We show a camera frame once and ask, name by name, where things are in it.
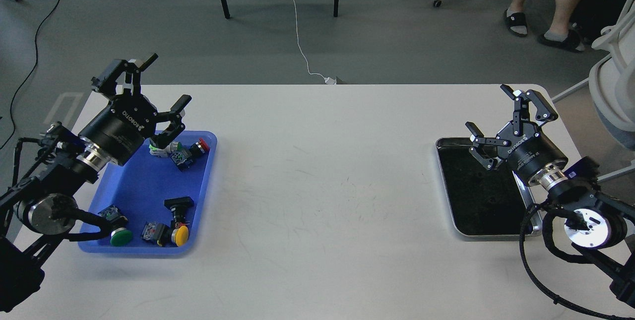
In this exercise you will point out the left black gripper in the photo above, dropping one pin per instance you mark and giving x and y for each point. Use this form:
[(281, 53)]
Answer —
[(119, 126)]

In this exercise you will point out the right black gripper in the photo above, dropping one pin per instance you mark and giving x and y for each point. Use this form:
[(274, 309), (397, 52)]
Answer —
[(520, 142)]

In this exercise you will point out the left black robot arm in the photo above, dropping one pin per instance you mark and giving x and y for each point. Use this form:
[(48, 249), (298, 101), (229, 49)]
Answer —
[(39, 211)]

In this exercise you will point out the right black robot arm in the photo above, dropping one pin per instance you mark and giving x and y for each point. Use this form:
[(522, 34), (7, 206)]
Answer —
[(580, 221)]

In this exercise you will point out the metal tray with black mat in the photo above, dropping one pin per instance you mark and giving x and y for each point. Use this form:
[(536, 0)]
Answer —
[(484, 205)]

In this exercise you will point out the blue plastic tray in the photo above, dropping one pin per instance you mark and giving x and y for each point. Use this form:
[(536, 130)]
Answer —
[(139, 189)]

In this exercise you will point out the white office chair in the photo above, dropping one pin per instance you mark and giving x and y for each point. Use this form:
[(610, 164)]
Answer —
[(611, 81)]

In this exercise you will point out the black equipment case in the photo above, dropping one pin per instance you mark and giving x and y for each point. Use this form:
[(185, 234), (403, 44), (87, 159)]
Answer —
[(591, 16)]

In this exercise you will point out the red push button switch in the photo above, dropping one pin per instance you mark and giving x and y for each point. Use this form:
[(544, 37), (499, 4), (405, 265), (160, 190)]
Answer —
[(183, 157)]

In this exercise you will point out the black push button switch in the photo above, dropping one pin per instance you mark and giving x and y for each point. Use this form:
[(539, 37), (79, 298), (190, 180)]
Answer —
[(179, 207)]

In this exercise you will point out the green push button switch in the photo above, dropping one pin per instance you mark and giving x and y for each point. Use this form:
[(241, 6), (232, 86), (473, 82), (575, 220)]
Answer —
[(120, 235)]

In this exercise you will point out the yellow push button switch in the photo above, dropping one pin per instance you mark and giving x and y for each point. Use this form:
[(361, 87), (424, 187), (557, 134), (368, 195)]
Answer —
[(161, 234)]

